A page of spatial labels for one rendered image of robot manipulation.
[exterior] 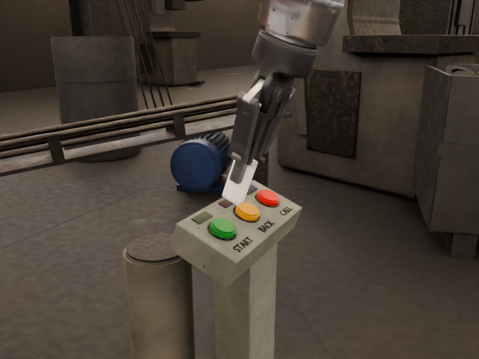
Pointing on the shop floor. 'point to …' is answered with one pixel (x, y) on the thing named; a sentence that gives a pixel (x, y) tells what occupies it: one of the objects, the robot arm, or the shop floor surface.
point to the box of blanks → (450, 157)
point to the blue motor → (202, 163)
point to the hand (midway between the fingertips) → (239, 179)
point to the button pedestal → (240, 271)
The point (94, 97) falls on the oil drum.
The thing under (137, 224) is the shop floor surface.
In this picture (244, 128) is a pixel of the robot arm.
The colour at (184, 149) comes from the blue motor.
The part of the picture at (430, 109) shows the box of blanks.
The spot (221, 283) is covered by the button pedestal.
